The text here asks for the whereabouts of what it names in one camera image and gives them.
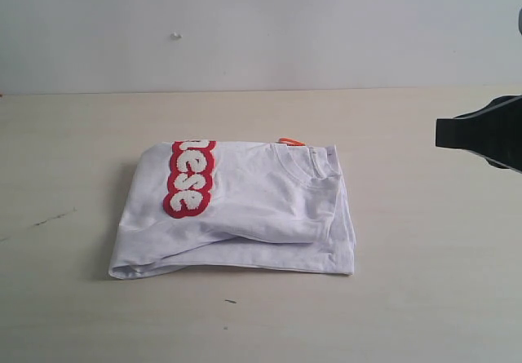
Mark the orange hang tag loop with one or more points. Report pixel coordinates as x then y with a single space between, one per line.
290 142

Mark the white t-shirt red patch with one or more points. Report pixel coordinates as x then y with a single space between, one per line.
277 206

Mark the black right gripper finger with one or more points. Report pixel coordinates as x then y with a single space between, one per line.
492 132

